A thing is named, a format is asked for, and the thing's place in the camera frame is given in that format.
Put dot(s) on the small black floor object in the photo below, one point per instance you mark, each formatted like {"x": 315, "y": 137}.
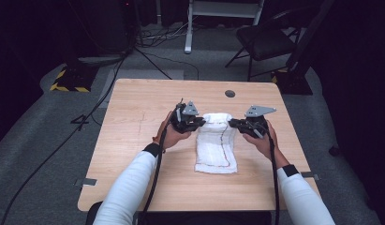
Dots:
{"x": 334, "y": 151}

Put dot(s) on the white towel with red stitching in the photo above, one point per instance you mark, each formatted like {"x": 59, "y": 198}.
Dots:
{"x": 216, "y": 146}

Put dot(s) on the person's right hand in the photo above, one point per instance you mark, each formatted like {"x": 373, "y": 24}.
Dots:
{"x": 265, "y": 145}

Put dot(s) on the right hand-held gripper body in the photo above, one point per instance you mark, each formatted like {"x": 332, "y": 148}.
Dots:
{"x": 255, "y": 123}

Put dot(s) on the person's left hand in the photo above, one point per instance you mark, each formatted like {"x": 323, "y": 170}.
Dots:
{"x": 171, "y": 137}

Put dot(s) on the black base with yellow stripes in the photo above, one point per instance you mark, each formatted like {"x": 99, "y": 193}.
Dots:
{"x": 74, "y": 78}

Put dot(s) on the black folding chair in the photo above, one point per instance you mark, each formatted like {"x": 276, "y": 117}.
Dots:
{"x": 262, "y": 40}

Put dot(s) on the black stand with slanted pole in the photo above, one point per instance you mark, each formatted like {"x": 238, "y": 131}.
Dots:
{"x": 298, "y": 78}

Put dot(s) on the white metal stand frame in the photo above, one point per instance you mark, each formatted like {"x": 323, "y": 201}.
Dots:
{"x": 193, "y": 18}

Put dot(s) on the large black equipment case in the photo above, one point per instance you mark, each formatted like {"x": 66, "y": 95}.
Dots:
{"x": 102, "y": 25}

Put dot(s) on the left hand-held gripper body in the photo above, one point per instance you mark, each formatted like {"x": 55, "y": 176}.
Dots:
{"x": 184, "y": 118}

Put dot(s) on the grey tape strip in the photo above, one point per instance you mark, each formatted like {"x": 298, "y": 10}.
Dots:
{"x": 310, "y": 175}
{"x": 87, "y": 181}

